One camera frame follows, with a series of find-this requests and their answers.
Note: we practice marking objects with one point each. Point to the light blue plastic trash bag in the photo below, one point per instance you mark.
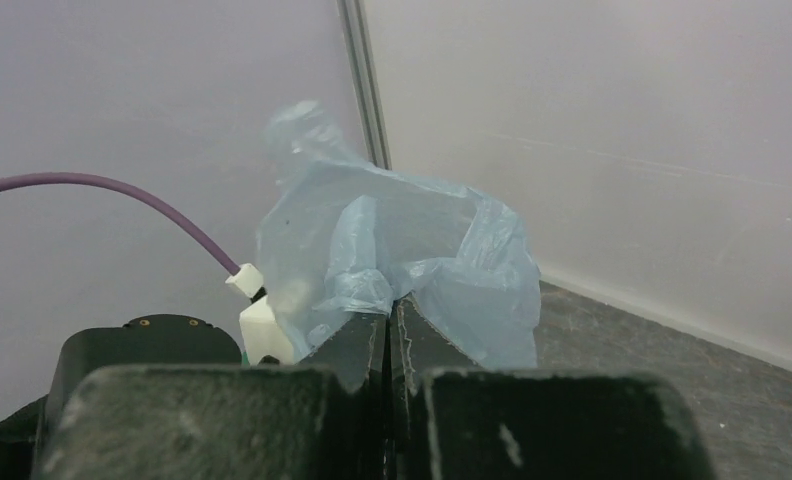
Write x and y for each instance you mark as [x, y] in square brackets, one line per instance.
[347, 237]

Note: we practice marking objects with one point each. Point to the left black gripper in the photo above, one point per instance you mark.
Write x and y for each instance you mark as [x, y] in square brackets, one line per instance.
[153, 339]

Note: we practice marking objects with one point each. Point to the left aluminium frame post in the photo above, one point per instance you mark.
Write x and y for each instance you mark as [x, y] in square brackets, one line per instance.
[359, 51]

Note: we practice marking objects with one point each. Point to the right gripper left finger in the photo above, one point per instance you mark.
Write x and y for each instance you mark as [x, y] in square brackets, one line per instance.
[322, 418]

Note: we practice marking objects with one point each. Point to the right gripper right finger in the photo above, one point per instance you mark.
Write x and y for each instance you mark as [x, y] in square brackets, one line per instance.
[455, 420]

